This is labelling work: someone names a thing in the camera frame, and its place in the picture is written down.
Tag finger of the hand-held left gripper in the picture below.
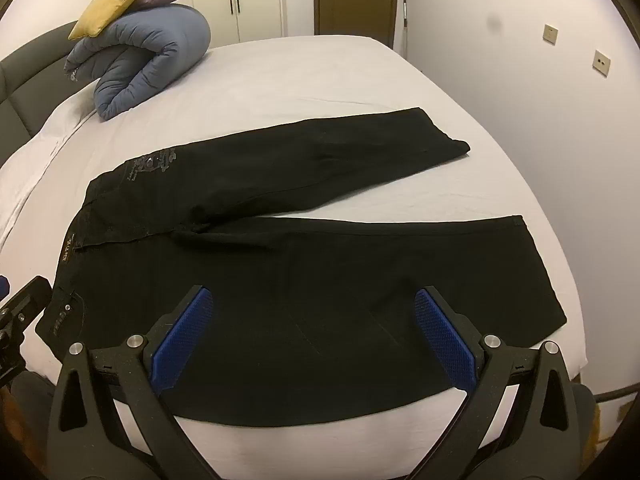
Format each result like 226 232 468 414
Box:
0 275 53 343

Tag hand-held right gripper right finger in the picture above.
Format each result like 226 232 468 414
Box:
414 286 597 480

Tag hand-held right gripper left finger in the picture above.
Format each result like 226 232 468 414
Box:
46 285 216 480

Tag black pants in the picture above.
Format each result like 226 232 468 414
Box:
35 106 568 426

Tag grey padded headboard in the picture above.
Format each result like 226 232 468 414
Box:
0 21 98 171

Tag bed with white sheet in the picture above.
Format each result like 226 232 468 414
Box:
0 35 588 480

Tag rolled blue duvet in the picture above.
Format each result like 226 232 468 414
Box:
64 4 212 122

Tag yellow cushion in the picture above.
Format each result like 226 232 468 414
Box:
67 0 168 41

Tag brown door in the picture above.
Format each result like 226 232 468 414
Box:
313 0 407 51

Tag black cable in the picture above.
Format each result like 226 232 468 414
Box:
595 382 640 403

